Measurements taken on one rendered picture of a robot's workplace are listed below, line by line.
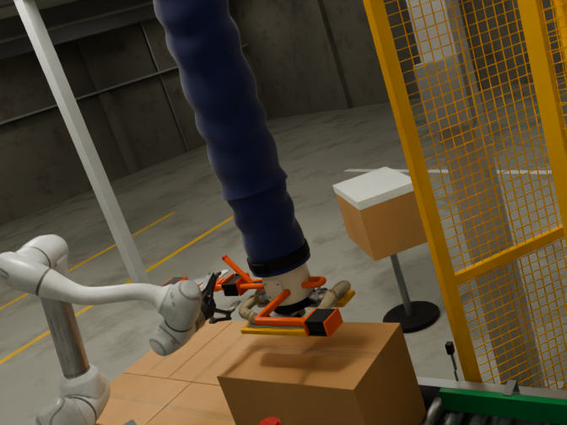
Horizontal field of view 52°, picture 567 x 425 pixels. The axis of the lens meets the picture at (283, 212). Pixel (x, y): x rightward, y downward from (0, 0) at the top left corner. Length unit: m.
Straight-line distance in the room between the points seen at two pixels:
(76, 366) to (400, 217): 2.11
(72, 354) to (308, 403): 0.91
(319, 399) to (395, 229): 1.82
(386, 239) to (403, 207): 0.23
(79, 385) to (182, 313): 0.66
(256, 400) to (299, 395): 0.21
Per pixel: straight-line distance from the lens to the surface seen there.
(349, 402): 1.99
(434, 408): 2.46
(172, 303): 1.91
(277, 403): 2.19
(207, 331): 3.72
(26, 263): 2.13
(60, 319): 2.34
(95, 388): 2.46
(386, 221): 3.64
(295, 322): 1.81
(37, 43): 5.83
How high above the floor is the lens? 2.01
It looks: 15 degrees down
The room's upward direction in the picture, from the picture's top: 18 degrees counter-clockwise
